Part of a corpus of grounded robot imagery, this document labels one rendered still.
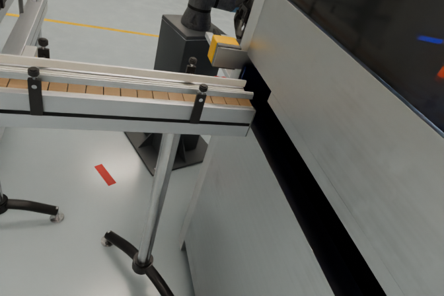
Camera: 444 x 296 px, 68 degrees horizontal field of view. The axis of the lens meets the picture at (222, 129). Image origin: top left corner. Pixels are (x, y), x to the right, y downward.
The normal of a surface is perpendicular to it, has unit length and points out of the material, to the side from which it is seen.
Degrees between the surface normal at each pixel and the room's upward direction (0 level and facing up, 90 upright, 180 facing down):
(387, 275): 90
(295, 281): 90
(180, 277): 0
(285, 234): 90
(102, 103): 90
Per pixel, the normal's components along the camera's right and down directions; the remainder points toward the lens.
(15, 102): 0.25, 0.63
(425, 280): -0.93, -0.04
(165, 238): 0.26, -0.77
